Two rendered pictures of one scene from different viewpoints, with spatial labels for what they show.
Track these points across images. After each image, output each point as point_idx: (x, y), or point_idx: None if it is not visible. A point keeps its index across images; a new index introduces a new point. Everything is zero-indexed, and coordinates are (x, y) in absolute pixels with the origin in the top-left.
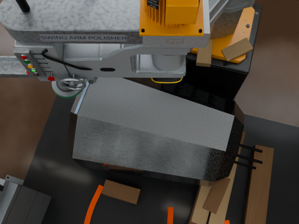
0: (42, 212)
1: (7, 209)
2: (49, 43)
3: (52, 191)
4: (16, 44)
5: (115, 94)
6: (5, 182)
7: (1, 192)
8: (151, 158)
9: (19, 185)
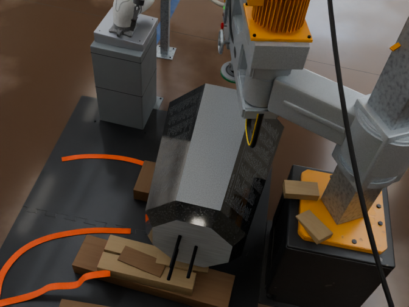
0: (127, 120)
1: (119, 52)
2: None
3: (147, 130)
4: None
5: (230, 108)
6: (140, 45)
7: (132, 44)
8: (168, 150)
9: (140, 59)
